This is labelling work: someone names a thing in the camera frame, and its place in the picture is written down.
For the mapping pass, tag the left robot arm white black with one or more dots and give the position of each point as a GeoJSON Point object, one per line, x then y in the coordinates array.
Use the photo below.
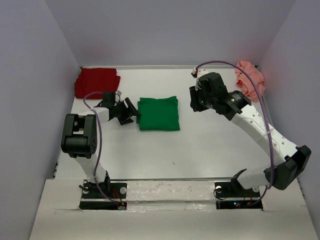
{"type": "Point", "coordinates": [82, 137]}

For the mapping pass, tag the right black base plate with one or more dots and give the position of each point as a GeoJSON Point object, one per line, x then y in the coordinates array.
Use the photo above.
{"type": "Point", "coordinates": [230, 195]}

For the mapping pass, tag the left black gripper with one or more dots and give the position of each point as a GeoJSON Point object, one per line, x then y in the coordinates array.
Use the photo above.
{"type": "Point", "coordinates": [127, 112]}

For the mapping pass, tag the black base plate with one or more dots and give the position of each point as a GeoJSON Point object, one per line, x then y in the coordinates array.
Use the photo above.
{"type": "Point", "coordinates": [230, 195]}
{"type": "Point", "coordinates": [114, 200]}

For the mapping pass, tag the green t shirt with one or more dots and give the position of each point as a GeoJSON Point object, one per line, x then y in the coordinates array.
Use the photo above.
{"type": "Point", "coordinates": [158, 114]}

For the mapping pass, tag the aluminium rail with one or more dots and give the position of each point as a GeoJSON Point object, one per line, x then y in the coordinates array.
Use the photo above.
{"type": "Point", "coordinates": [219, 179]}

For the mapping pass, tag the folded red t shirt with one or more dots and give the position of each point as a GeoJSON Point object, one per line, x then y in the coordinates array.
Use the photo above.
{"type": "Point", "coordinates": [96, 80]}

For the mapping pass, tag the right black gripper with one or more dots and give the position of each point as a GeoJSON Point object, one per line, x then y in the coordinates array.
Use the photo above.
{"type": "Point", "coordinates": [194, 103]}

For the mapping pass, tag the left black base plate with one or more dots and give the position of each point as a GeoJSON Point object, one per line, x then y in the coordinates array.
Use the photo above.
{"type": "Point", "coordinates": [114, 200]}

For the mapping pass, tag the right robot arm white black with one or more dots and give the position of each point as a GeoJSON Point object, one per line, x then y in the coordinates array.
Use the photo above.
{"type": "Point", "coordinates": [289, 160]}

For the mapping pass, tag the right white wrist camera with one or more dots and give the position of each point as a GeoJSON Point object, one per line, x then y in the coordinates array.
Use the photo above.
{"type": "Point", "coordinates": [200, 74]}

